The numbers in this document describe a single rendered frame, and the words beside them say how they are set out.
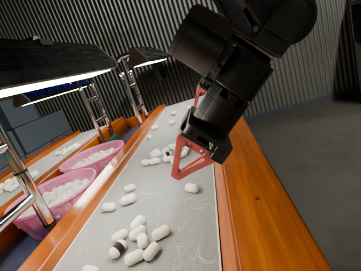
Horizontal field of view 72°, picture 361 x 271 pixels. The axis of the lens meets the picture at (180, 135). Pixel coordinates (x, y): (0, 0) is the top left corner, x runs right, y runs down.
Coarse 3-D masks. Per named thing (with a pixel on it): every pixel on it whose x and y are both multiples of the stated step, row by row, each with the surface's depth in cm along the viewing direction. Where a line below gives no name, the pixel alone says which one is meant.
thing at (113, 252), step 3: (120, 240) 42; (123, 240) 43; (123, 243) 42; (126, 246) 43; (111, 249) 41; (114, 249) 41; (117, 249) 41; (111, 252) 41; (114, 252) 41; (117, 252) 41; (111, 255) 40; (114, 255) 40; (117, 255) 41; (111, 258) 41; (114, 258) 41
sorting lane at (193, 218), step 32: (160, 128) 119; (128, 192) 64; (160, 192) 58; (192, 192) 53; (96, 224) 54; (128, 224) 50; (160, 224) 46; (192, 224) 43; (64, 256) 46; (96, 256) 44; (160, 256) 39; (192, 256) 36
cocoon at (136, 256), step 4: (132, 252) 39; (136, 252) 39; (140, 252) 39; (128, 256) 38; (132, 256) 38; (136, 256) 38; (140, 256) 38; (128, 260) 38; (132, 260) 38; (136, 260) 38; (140, 260) 39; (128, 264) 38; (132, 264) 38
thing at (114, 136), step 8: (88, 80) 142; (80, 88) 128; (96, 96) 142; (88, 104) 131; (88, 112) 132; (104, 112) 147; (96, 120) 134; (96, 128) 134; (112, 128) 151; (112, 136) 150
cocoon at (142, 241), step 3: (138, 234) 43; (141, 234) 42; (144, 234) 42; (138, 237) 42; (141, 237) 42; (144, 237) 42; (138, 240) 41; (141, 240) 41; (144, 240) 41; (147, 240) 41; (138, 243) 41; (141, 243) 41; (144, 243) 41; (147, 243) 41; (141, 246) 41; (144, 246) 41
